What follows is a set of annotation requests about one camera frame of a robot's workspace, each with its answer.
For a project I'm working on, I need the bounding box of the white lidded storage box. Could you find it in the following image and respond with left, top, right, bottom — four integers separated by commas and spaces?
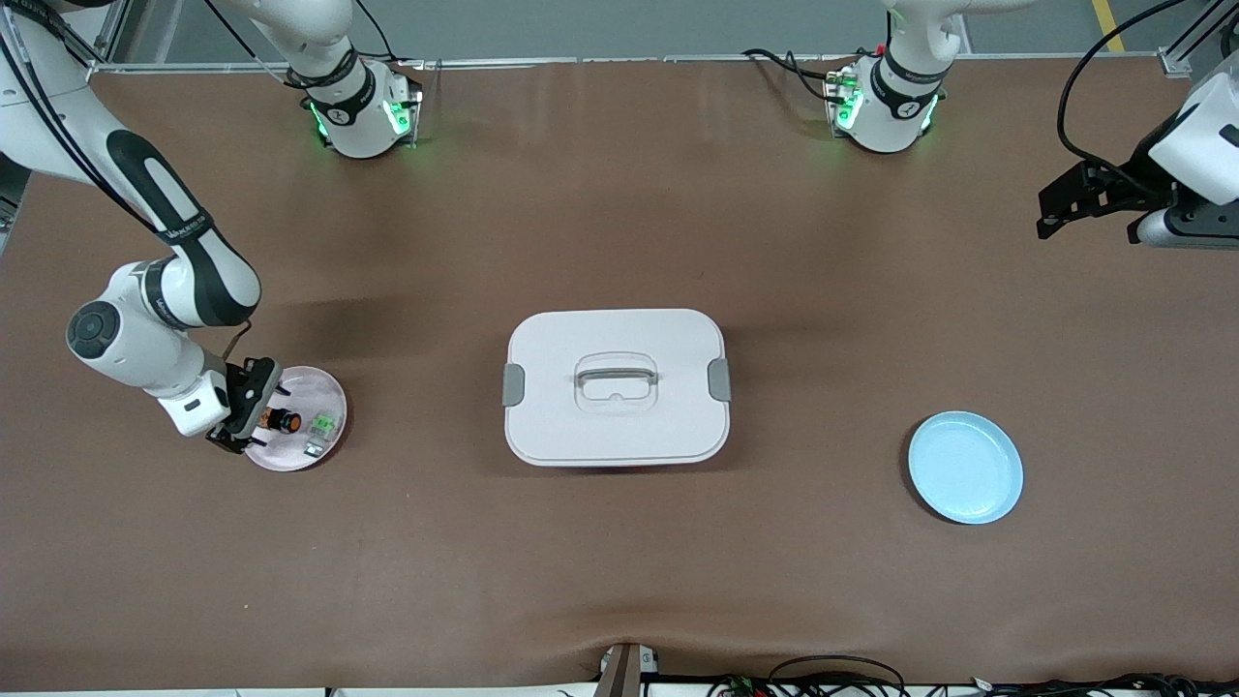
501, 309, 733, 469

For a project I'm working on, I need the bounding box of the black base cable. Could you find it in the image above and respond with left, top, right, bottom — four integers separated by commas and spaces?
743, 46, 853, 103

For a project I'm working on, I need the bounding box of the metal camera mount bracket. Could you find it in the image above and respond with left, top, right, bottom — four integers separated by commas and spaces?
592, 642, 661, 697

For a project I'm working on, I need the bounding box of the light blue round plate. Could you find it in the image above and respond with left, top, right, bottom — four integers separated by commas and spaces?
907, 410, 1024, 526

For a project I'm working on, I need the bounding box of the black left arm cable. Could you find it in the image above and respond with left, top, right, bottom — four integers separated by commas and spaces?
1058, 0, 1192, 180

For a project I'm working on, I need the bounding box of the aluminium frame profile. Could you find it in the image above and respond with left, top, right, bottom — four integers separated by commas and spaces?
1157, 0, 1239, 78
92, 0, 146, 69

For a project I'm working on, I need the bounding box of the black cable tangle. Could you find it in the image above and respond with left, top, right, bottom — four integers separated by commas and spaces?
707, 655, 1239, 697

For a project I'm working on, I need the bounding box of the pink round plate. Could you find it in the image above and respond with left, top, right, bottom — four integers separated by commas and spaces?
242, 365, 348, 472

